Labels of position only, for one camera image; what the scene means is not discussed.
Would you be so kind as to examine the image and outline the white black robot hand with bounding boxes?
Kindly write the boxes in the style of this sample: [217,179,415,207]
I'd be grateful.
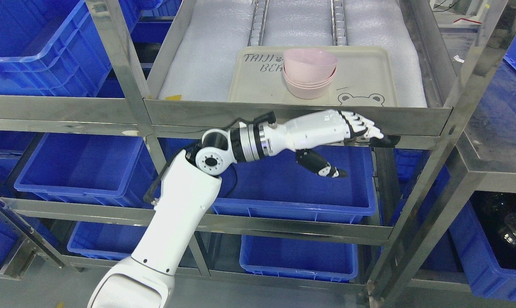
[260,109,385,178]

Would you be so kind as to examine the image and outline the pink plastic bowl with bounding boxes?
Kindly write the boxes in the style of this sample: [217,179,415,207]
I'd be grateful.
[283,47,338,84]

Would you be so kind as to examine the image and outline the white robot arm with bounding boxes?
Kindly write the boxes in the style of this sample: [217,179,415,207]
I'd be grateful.
[88,112,276,308]

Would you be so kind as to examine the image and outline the blue crate under shelf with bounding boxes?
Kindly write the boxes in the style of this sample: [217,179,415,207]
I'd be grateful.
[160,138,377,224]

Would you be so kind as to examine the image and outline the steel shelf rack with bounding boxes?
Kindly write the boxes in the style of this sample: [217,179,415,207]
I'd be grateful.
[0,0,516,308]

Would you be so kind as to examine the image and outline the stacked pink bowls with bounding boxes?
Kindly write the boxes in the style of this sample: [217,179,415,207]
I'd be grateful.
[283,67,338,100]

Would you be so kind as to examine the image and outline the beige bear tray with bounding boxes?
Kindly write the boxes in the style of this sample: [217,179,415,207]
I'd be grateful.
[228,46,399,107]

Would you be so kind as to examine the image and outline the blue crate bottom centre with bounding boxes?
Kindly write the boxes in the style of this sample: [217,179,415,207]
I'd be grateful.
[239,235,359,283]

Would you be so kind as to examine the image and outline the black helmet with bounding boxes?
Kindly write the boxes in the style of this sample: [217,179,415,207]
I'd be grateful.
[471,191,516,270]

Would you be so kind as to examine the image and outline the blue crate middle left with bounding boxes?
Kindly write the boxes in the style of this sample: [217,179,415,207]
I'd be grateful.
[14,133,157,208]

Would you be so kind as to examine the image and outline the blue crate lower right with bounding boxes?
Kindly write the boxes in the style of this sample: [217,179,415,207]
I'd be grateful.
[448,201,516,302]

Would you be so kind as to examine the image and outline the blue crate upper left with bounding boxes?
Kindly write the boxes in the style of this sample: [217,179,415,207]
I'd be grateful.
[0,0,141,97]

